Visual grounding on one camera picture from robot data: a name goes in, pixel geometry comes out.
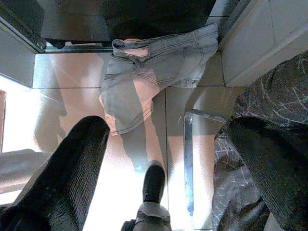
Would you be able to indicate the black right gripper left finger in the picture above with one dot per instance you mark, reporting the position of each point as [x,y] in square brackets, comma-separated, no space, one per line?
[65,173]

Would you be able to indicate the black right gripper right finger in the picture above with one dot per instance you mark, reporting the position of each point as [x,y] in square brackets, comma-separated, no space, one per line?
[276,163]

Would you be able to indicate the dark white-lined patterned fabric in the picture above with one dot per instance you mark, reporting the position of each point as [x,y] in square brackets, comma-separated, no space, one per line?
[272,96]

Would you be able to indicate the bent metal bar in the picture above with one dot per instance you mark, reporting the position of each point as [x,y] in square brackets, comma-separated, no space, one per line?
[188,154]

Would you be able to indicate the white tiled cabinet block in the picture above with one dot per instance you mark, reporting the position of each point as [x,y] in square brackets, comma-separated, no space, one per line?
[262,36]

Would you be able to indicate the light grey denim shorts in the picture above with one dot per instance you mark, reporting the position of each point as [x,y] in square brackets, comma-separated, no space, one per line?
[154,72]

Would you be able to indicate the dark metal door frame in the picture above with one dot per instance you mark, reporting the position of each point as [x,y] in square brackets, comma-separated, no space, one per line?
[21,26]

